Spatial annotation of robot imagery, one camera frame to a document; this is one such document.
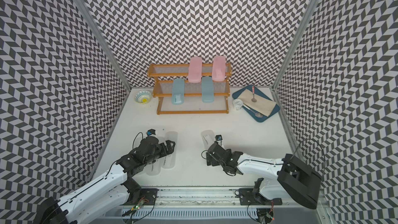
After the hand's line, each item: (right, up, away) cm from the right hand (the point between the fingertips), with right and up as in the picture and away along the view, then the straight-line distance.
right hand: (215, 157), depth 85 cm
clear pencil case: (-33, -4, -5) cm, 33 cm away
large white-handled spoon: (+29, +23, +16) cm, 40 cm away
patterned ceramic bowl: (-52, +35, +26) cm, 68 cm away
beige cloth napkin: (+34, +29, +20) cm, 48 cm away
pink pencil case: (-11, +49, +1) cm, 51 cm away
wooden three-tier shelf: (-28, +47, 0) cm, 55 cm away
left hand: (-26, +7, -3) cm, 27 cm away
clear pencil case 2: (-25, -1, -3) cm, 25 cm away
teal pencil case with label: (-22, +37, +6) cm, 44 cm away
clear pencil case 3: (-4, +9, +8) cm, 13 cm away
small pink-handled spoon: (+29, +33, +24) cm, 50 cm away
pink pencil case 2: (+2, +50, +2) cm, 50 cm away
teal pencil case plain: (-4, +38, +8) cm, 39 cm away
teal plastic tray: (+22, +39, +26) cm, 52 cm away
